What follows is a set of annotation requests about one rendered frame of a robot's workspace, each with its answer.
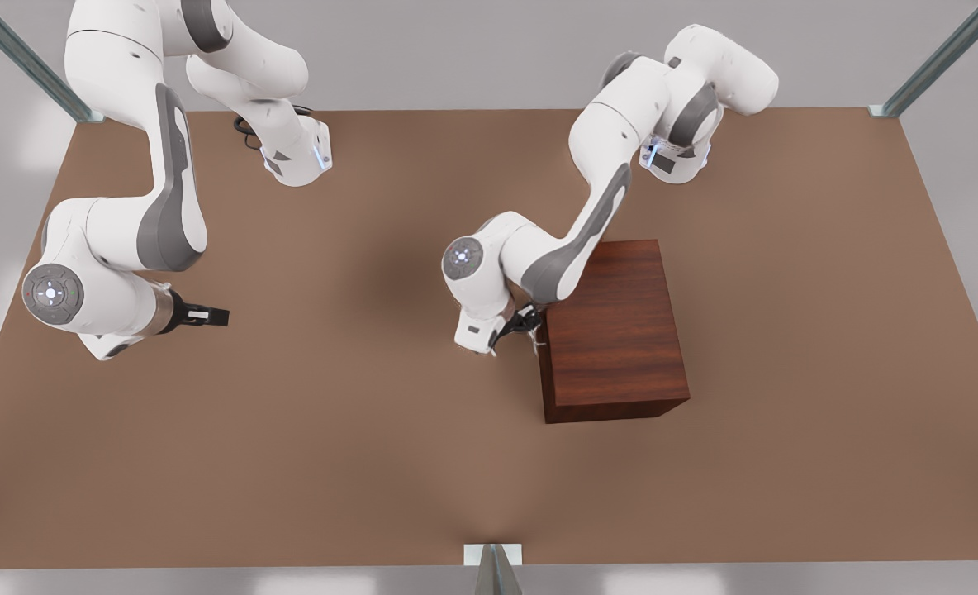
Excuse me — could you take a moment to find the dark brown wooden box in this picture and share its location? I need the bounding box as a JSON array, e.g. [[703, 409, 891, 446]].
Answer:
[[536, 240, 691, 425]]

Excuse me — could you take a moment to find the black cable loop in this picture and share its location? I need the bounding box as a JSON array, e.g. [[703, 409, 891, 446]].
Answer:
[[233, 105, 314, 155]]

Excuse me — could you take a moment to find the silver frame post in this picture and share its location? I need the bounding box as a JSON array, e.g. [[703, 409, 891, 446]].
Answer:
[[868, 0, 978, 119], [463, 543, 524, 595], [0, 0, 104, 124]]

